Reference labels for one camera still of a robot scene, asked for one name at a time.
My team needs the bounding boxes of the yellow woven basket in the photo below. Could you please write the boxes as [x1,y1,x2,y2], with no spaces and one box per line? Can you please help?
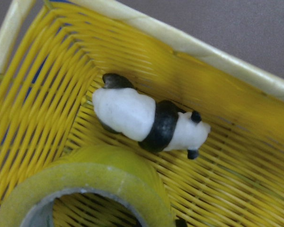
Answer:
[0,0,284,227]

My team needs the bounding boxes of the yellow clear tape roll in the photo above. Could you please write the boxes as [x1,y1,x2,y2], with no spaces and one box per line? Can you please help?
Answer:
[0,145,176,227]

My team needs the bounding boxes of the panda toy figurine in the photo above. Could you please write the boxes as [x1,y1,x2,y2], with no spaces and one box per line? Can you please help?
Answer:
[92,73,211,159]

